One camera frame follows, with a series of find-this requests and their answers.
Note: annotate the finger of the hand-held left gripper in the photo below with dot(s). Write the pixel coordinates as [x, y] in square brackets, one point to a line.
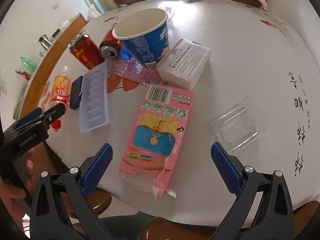
[56, 111]
[33, 113]

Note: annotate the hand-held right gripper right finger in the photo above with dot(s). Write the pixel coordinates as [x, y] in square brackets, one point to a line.
[225, 167]

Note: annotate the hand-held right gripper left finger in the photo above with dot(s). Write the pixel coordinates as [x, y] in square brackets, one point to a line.
[97, 170]

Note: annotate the yellow red snack packet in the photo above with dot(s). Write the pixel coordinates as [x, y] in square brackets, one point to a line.
[59, 90]

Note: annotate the dark blue small box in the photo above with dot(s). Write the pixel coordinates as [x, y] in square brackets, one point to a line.
[75, 93]

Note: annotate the clear plastic packaging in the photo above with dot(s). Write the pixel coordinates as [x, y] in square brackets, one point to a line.
[235, 127]

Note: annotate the translucent ice tray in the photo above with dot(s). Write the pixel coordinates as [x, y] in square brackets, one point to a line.
[96, 100]

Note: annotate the red herbal tea can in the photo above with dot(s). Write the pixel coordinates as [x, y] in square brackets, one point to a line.
[85, 52]

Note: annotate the pink carton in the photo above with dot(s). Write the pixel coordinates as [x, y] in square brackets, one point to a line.
[160, 130]

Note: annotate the red cola can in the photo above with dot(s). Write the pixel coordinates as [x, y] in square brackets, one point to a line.
[108, 46]

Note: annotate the purple pink packet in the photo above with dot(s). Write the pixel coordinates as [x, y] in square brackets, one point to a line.
[130, 70]

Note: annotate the blue bottle cap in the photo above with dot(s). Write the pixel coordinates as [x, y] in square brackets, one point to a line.
[125, 54]

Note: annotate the blue paper noodle cup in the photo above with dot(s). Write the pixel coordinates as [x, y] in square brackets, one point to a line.
[147, 47]

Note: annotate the white cardboard box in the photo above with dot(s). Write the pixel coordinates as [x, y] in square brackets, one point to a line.
[185, 62]

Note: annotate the clear plastic wrapper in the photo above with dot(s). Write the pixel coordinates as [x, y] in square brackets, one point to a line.
[170, 13]

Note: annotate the person's left hand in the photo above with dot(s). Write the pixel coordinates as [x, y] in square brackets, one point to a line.
[15, 200]

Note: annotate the small red packet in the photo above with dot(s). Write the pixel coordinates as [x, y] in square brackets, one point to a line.
[25, 75]

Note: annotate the green bottle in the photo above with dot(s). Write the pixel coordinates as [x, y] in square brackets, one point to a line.
[28, 63]

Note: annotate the green trouser leg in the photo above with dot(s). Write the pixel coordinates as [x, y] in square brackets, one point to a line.
[120, 227]

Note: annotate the steel kettle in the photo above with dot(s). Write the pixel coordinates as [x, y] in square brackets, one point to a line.
[44, 42]

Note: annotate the small digital clock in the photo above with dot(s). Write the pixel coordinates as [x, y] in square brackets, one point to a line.
[56, 32]

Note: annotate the small white box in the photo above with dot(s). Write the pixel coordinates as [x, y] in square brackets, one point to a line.
[65, 23]

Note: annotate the clear plastic bag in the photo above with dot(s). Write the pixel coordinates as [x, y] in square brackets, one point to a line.
[93, 12]

